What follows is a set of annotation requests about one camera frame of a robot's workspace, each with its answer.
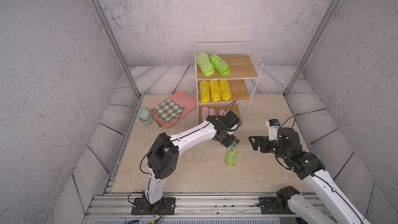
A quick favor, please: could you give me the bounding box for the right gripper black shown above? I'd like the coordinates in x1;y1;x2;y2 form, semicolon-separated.
249;135;290;162

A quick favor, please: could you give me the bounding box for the yellow bag roll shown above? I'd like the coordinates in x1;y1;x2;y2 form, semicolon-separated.
209;80;221;102
200;80;211;103
219;79;232;101

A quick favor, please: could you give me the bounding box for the light green bag roll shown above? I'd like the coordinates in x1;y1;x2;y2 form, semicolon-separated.
196;52;215;77

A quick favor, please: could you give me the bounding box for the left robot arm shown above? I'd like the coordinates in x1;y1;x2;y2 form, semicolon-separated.
143;111;241;205

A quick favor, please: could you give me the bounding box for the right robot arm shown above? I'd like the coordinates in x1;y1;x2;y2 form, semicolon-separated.
249;128;369;224

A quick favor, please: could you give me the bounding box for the pink tray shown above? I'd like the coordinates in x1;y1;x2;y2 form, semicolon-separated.
150;91;197;128

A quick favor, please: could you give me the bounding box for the green checkered cloth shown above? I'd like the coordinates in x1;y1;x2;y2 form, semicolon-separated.
152;99;185;122

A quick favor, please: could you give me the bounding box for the small brass object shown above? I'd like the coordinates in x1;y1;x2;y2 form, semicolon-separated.
154;119;163;128

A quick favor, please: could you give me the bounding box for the mint green bottle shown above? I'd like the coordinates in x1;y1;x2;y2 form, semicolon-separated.
138;108;153;126

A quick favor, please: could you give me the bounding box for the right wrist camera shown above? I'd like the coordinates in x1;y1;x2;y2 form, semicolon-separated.
266;119;280;141

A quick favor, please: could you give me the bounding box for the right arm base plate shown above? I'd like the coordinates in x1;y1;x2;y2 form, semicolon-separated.
259;197;294;215

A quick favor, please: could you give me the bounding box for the white wire wooden shelf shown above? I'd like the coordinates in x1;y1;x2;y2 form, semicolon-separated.
194;41;264;123

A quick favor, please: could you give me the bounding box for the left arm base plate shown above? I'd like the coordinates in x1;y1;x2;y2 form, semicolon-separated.
131;197;176;216

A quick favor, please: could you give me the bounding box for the aluminium mounting rail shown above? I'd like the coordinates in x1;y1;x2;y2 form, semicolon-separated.
83;193;299;224

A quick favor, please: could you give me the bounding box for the right aluminium frame post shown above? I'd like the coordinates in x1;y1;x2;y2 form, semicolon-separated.
284;0;342;99

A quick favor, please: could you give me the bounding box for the aluminium frame post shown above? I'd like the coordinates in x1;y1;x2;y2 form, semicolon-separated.
89;0;141;98
284;0;342;99

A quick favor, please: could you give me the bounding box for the left aluminium frame post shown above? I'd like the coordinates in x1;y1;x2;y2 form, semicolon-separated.
89;0;141;98

